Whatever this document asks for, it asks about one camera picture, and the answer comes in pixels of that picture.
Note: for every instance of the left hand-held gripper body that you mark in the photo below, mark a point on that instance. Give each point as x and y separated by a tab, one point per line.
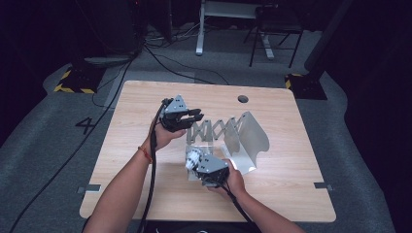
173	113

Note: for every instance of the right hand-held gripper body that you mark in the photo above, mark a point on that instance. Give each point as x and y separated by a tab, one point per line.
212	168

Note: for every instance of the white black patterned knit cloth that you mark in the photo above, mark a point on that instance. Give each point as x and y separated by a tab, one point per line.
192	158

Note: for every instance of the white expandable metal book rack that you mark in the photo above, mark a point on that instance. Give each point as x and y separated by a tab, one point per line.
246	139

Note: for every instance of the person's right hand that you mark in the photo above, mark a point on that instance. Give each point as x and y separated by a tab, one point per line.
234	183

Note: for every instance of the person's left hand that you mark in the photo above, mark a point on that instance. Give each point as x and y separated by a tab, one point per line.
163	139

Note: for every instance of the black round table grommet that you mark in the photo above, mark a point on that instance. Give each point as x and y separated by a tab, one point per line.
243	99

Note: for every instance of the person's dark clothing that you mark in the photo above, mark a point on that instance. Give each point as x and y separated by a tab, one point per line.
200	228

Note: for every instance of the yellow black striped stand base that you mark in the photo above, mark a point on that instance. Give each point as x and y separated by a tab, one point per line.
79	79
307	87

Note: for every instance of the black cabinet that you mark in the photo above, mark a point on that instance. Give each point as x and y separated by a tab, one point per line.
121	26

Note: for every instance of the grey tape piece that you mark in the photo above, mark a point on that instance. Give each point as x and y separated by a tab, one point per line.
89	188
322	186

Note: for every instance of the black folding chair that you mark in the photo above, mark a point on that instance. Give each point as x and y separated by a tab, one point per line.
278	22

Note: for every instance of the dark slanted stand pole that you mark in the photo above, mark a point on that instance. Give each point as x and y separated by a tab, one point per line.
327	35

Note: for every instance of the white metal desk frame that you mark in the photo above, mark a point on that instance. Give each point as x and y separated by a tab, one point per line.
200	32

